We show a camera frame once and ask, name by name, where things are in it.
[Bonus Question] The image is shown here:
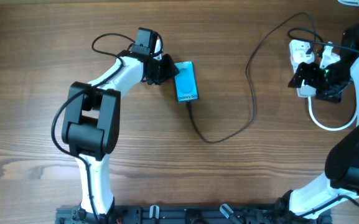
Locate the white power strip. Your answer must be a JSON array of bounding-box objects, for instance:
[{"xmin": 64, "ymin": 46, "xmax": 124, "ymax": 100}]
[{"xmin": 289, "ymin": 40, "xmax": 316, "ymax": 98}]

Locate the white power strip cord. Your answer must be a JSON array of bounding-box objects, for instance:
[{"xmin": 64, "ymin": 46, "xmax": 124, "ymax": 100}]
[{"xmin": 307, "ymin": 0, "xmax": 359, "ymax": 132}]

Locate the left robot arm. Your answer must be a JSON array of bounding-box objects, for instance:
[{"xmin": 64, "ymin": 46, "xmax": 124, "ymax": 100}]
[{"xmin": 53, "ymin": 27, "xmax": 179, "ymax": 223}]

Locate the white USB charger plug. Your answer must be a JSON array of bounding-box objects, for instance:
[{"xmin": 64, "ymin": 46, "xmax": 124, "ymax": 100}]
[{"xmin": 291, "ymin": 50, "xmax": 315, "ymax": 67}]

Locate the black USB charging cable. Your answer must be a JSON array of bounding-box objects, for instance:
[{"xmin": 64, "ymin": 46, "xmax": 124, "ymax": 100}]
[{"xmin": 185, "ymin": 11, "xmax": 319, "ymax": 144}]

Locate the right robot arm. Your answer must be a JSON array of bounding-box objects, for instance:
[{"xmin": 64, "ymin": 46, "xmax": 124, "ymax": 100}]
[{"xmin": 274, "ymin": 25, "xmax": 359, "ymax": 223}]

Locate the Galaxy S25 smartphone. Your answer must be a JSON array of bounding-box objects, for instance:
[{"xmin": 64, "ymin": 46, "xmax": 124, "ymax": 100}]
[{"xmin": 174, "ymin": 61, "xmax": 198, "ymax": 102}]

